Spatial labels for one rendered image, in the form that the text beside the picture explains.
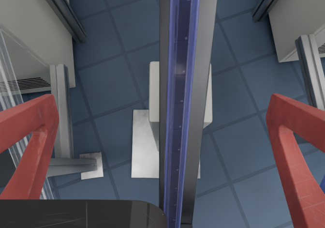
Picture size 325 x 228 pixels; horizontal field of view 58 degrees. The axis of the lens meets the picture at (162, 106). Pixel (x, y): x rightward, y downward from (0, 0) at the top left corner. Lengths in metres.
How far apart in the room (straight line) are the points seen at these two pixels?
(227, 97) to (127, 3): 0.55
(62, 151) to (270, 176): 0.73
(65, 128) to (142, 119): 0.37
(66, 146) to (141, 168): 0.36
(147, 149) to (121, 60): 0.36
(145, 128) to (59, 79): 0.39
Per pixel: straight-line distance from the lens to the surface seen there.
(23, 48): 0.77
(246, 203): 1.15
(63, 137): 0.82
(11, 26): 0.70
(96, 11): 1.27
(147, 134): 1.09
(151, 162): 1.09
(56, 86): 0.85
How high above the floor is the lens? 1.10
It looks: 79 degrees down
